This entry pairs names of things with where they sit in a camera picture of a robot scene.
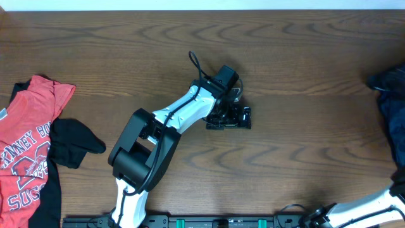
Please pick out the black mounting rail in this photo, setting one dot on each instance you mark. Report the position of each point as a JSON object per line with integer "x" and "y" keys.
{"x": 164, "y": 221}

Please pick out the black orange-patterned jersey shirt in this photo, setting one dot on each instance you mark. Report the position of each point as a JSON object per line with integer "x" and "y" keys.
{"x": 391, "y": 80}

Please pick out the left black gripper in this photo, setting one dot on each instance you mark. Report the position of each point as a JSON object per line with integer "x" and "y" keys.
{"x": 235, "y": 122}

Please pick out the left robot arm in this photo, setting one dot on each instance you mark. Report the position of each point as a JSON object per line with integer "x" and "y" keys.
{"x": 144, "y": 149}

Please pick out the red printed t-shirt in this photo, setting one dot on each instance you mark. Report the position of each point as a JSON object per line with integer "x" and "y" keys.
{"x": 25, "y": 142}

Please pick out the plain black garment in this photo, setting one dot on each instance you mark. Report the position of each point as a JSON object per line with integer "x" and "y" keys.
{"x": 70, "y": 141}

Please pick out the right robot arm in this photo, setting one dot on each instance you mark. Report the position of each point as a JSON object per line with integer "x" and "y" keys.
{"x": 378, "y": 208}

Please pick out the dark navy blue garment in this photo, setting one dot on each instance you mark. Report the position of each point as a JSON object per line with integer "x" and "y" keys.
{"x": 391, "y": 107}

